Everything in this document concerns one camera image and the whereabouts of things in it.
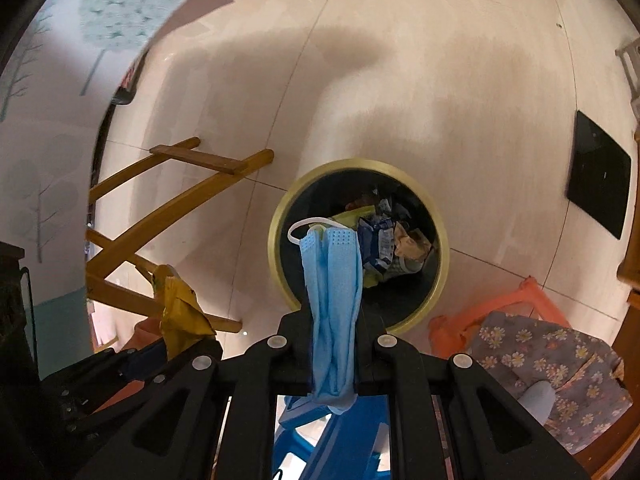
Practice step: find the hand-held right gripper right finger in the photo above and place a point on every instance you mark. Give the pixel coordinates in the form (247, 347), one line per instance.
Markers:
(372, 365)

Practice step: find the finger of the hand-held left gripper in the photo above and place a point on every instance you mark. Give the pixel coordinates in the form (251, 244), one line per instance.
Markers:
(207, 347)
(142, 362)

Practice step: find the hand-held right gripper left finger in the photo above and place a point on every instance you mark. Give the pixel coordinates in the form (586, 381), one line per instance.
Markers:
(292, 360)

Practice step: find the golden yellow snack wrapper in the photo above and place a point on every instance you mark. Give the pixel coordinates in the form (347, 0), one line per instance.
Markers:
(180, 305)

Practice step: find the black waste bin yellow rim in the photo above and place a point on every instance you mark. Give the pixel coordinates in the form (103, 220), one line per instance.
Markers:
(410, 305)

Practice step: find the blue face mask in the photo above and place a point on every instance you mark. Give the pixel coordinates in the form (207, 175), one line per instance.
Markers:
(332, 300)

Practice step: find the pale yellow foil bag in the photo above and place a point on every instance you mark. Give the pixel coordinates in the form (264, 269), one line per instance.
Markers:
(350, 217)

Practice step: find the blue plastic stool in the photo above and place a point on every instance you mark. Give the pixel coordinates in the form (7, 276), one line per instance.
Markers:
(345, 440)

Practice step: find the blue white wrapper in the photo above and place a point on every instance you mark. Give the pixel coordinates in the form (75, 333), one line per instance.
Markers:
(377, 245)

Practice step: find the beige plastic wrapper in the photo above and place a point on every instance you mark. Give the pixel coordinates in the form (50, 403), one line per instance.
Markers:
(412, 242)

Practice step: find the orange plastic stool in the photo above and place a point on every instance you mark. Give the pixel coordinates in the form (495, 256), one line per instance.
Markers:
(500, 305)

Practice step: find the pale blue slipper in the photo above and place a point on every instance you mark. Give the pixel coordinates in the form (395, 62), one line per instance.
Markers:
(537, 397)

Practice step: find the table with teal tablecloth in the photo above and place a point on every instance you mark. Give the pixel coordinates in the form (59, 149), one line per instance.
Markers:
(50, 160)

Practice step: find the person's floral clothing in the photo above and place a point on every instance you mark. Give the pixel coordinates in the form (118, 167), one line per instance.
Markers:
(575, 360)

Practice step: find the black bathroom scale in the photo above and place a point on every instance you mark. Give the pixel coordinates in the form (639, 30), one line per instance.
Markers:
(597, 175)

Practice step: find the wooden chair frame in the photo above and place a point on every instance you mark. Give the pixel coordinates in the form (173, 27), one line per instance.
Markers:
(629, 272)
(150, 220)

